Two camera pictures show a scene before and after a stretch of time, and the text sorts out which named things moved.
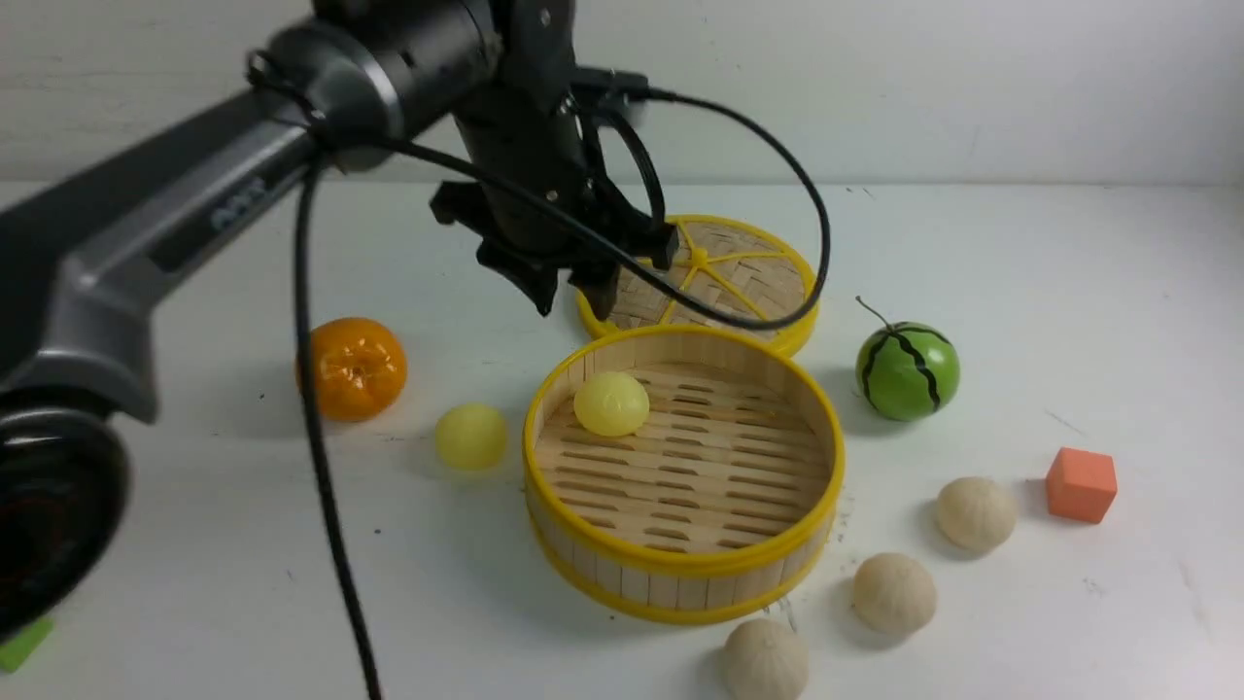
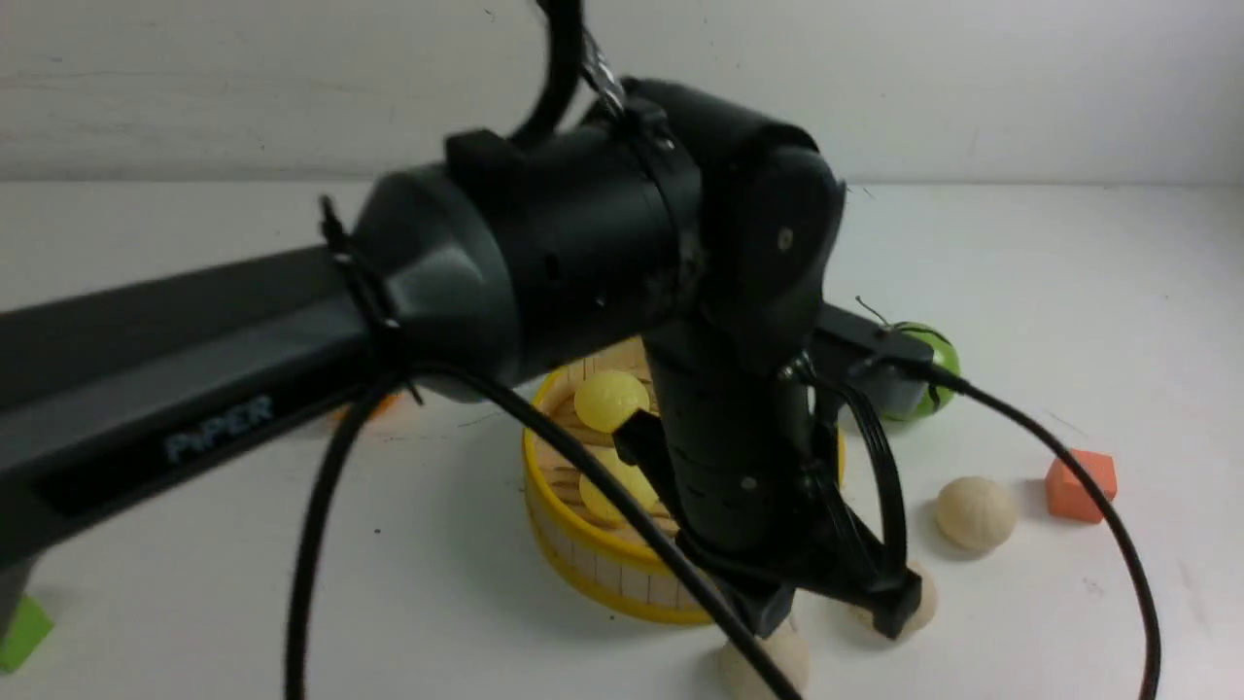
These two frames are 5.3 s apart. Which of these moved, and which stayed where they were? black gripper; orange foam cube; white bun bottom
Moved: black gripper
Stayed: white bun bottom; orange foam cube
